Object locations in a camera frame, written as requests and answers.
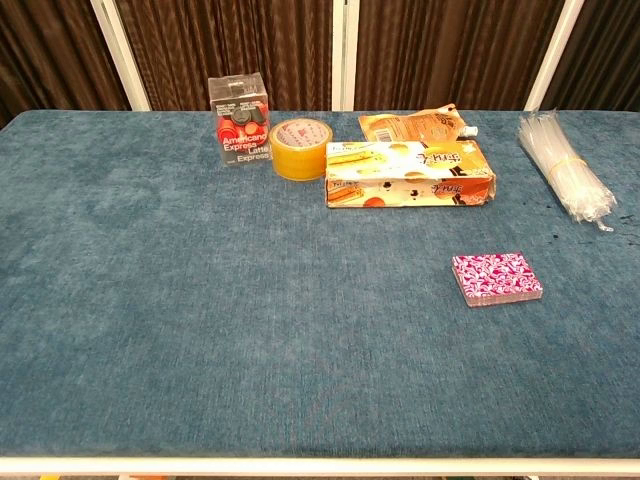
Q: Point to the pink patterned card deck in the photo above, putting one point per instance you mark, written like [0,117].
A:
[495,277]

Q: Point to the yellow packing tape roll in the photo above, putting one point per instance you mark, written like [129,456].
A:
[297,157]

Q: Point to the orange snack carton box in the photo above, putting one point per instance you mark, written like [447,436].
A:
[400,172]

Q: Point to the clear coffee capsule box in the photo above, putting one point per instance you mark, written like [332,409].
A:
[240,142]

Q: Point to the blue fabric table cloth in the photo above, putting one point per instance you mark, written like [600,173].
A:
[200,300]

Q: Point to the orange spout pouch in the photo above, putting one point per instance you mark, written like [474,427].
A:
[410,125]

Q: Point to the brown pleated curtain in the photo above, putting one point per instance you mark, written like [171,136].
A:
[225,40]

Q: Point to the clear plastic straw bundle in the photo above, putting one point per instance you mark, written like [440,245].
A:
[565,165]

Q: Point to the yellow rubber band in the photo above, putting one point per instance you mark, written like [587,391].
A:
[565,162]

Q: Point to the white upright frame post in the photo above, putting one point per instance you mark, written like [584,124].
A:
[345,55]

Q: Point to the white table edge rail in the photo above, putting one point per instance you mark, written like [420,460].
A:
[300,466]

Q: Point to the white slanted frame post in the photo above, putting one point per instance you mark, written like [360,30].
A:
[552,55]
[120,55]

